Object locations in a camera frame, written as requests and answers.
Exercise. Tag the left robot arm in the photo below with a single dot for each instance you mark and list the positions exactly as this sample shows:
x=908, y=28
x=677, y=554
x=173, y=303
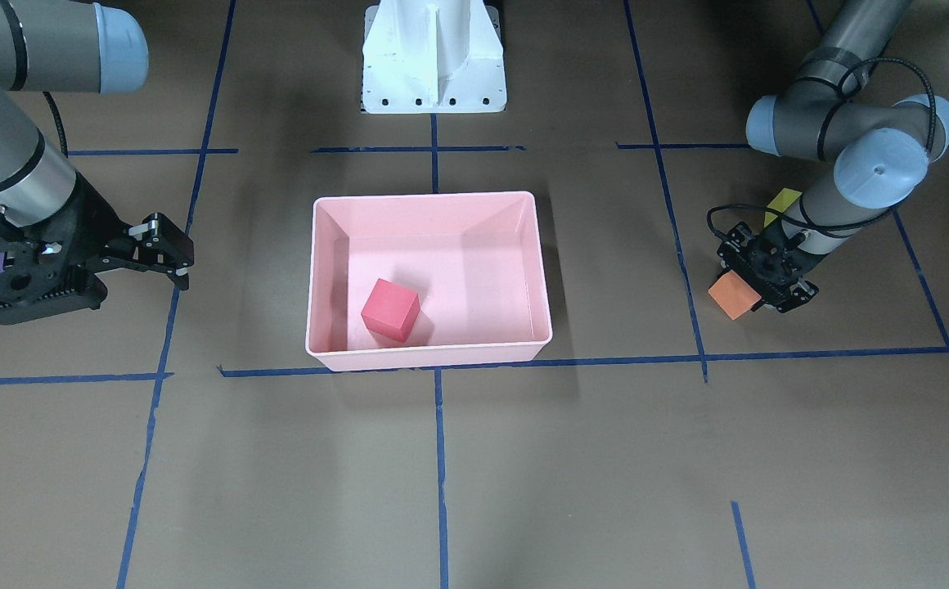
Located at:
x=878, y=156

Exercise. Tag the pink plastic bin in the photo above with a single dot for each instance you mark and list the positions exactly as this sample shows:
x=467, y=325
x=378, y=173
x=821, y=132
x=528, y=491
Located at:
x=474, y=260

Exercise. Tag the orange foam block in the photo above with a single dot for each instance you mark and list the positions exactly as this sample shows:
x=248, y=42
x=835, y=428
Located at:
x=733, y=295

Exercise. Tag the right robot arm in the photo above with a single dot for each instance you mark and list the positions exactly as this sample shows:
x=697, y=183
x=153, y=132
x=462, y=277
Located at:
x=49, y=46

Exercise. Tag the yellow foam block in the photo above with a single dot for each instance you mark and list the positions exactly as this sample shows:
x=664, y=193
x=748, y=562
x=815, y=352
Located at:
x=781, y=202

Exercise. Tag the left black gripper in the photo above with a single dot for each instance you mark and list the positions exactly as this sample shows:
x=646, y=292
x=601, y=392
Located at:
x=771, y=263

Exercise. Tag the white mount base plate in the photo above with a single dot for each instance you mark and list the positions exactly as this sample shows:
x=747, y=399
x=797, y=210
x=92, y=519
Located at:
x=433, y=57

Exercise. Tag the pink foam block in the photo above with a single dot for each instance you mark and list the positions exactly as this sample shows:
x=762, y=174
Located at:
x=391, y=310

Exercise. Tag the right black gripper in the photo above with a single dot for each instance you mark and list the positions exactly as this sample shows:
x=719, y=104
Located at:
x=96, y=222

